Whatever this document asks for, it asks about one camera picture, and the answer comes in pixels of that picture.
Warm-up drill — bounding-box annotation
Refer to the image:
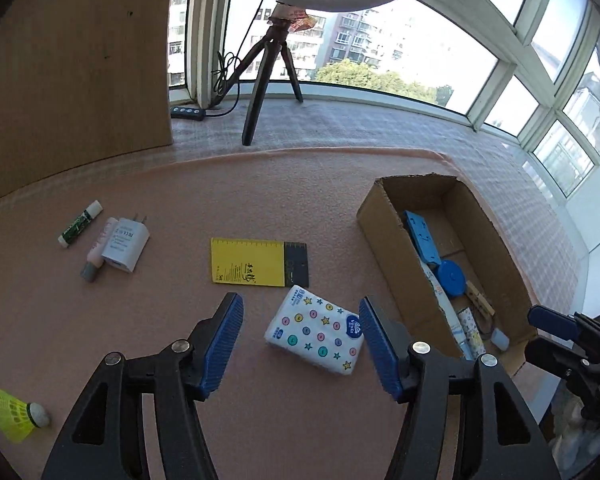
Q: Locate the patterned white lighter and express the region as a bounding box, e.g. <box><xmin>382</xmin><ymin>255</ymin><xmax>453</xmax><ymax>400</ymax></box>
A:
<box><xmin>457</xmin><ymin>308</ymin><xmax>486</xmax><ymax>359</ymax></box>

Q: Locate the yellow plastic shuttlecock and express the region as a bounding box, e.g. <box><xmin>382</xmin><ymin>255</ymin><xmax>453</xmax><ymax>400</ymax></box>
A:
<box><xmin>0</xmin><ymin>389</ymin><xmax>50</xmax><ymax>443</ymax></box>

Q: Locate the blue round tape measure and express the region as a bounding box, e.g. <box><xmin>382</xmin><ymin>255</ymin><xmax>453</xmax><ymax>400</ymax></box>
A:
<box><xmin>434</xmin><ymin>259</ymin><xmax>467</xmax><ymax>298</ymax></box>

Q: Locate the white blue sunscreen tube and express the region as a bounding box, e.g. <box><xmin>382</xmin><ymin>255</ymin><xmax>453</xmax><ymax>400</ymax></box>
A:
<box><xmin>420</xmin><ymin>261</ymin><xmax>475</xmax><ymax>361</ymax></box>

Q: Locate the blue plastic phone stand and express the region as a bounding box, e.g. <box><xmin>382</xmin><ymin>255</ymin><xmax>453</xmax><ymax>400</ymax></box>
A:
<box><xmin>403</xmin><ymin>210</ymin><xmax>441</xmax><ymax>266</ymax></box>

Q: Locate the small pink grey-capped bottle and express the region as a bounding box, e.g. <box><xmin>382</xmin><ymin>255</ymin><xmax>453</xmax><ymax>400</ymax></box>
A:
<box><xmin>80</xmin><ymin>217</ymin><xmax>119</xmax><ymax>283</ymax></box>

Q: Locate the white usb charger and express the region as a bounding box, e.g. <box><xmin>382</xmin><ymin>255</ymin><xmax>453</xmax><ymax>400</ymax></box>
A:
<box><xmin>102</xmin><ymin>218</ymin><xmax>150</xmax><ymax>273</ymax></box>

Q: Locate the patterned white tissue pack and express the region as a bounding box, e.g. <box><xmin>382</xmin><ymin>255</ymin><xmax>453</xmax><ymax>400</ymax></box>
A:
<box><xmin>264</xmin><ymin>285</ymin><xmax>364</xmax><ymax>376</ymax></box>

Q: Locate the green white glue stick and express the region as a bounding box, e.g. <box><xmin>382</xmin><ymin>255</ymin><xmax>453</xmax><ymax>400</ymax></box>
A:
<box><xmin>58</xmin><ymin>200</ymin><xmax>102</xmax><ymax>248</ymax></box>

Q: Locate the yellow black ruler card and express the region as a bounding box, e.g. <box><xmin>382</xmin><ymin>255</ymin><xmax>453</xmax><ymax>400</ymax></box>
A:
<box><xmin>210</xmin><ymin>237</ymin><xmax>310</xmax><ymax>288</ymax></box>

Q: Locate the gloved right hand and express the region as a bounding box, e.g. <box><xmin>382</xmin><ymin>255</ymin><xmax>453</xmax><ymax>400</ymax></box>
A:
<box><xmin>548</xmin><ymin>382</ymin><xmax>600</xmax><ymax>479</ymax></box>

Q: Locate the brown cardboard box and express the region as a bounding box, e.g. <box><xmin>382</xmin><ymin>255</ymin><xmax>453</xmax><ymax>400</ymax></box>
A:
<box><xmin>356</xmin><ymin>174</ymin><xmax>536</xmax><ymax>375</ymax></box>

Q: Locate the large light wooden board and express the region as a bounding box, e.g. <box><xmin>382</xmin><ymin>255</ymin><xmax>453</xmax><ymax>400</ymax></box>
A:
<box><xmin>0</xmin><ymin>0</ymin><xmax>172</xmax><ymax>197</ymax></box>

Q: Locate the black tripod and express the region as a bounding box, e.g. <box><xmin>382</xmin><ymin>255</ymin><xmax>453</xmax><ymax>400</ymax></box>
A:
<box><xmin>210</xmin><ymin>18</ymin><xmax>303</xmax><ymax>146</ymax></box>

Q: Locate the black inline cable switch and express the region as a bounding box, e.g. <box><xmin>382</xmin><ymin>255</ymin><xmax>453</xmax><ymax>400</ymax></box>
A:
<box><xmin>170</xmin><ymin>106</ymin><xmax>207</xmax><ymax>122</ymax></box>

